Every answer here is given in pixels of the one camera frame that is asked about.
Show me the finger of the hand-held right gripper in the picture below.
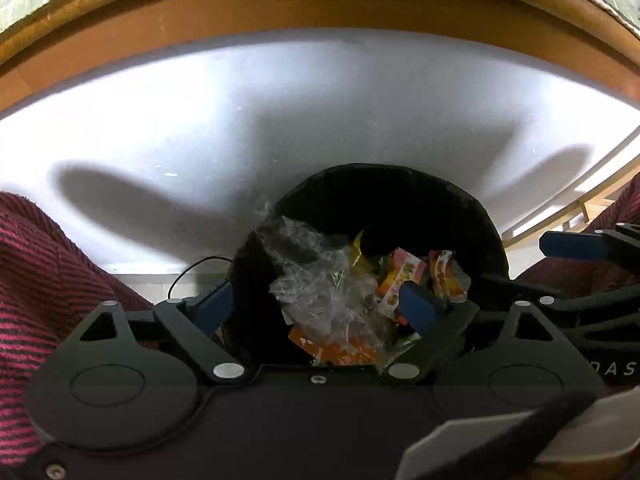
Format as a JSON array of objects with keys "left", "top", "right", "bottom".
[
  {"left": 479, "top": 274, "right": 640, "bottom": 332},
  {"left": 539, "top": 224, "right": 640, "bottom": 292}
]

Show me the orange plastic bag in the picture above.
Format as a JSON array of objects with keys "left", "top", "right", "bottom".
[{"left": 289, "top": 324, "right": 387, "bottom": 367}]

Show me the person's right leg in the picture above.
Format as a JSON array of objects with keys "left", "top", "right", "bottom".
[{"left": 515, "top": 172, "right": 640, "bottom": 401}]

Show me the gold foil snack bag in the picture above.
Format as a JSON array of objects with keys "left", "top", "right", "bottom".
[{"left": 349, "top": 229, "right": 377, "bottom": 267}]

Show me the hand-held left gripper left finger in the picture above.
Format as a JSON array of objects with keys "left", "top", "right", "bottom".
[{"left": 75, "top": 282, "right": 247, "bottom": 387}]

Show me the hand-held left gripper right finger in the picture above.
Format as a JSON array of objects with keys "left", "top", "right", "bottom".
[{"left": 381, "top": 282, "right": 564, "bottom": 385}]

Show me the clear crinkled plastic wrapper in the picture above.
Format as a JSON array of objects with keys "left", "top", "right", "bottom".
[{"left": 254, "top": 204, "right": 393, "bottom": 362}]

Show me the black round trash bin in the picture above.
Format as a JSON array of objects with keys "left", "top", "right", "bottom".
[{"left": 226, "top": 162, "right": 509, "bottom": 367}]

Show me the orange printed snack wrapper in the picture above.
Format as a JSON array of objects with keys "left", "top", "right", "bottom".
[{"left": 429, "top": 250, "right": 472, "bottom": 305}]

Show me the wooden bed frame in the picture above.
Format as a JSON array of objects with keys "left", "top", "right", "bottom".
[{"left": 0, "top": 0, "right": 640, "bottom": 117}]

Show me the red snack wrapper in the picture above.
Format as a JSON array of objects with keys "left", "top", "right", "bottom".
[{"left": 376, "top": 247, "right": 432, "bottom": 322}]

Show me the black cable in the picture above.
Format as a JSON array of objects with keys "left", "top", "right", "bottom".
[{"left": 167, "top": 256, "right": 234, "bottom": 302}]

